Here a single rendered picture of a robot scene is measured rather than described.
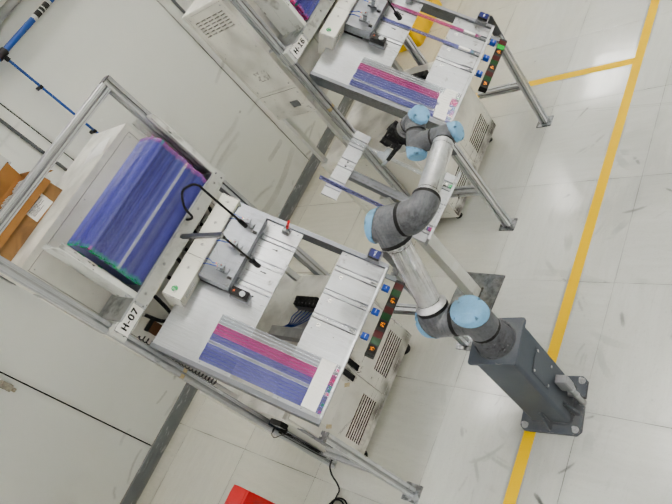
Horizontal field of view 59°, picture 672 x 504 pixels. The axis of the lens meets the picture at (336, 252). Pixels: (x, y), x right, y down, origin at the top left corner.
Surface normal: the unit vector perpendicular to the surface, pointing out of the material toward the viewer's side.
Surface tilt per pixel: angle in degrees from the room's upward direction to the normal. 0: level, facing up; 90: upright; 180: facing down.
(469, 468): 0
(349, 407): 90
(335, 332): 43
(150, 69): 90
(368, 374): 90
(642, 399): 0
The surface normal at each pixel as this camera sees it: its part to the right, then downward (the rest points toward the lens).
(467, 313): -0.49, -0.58
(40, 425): 0.70, 0.00
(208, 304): 0.04, -0.41
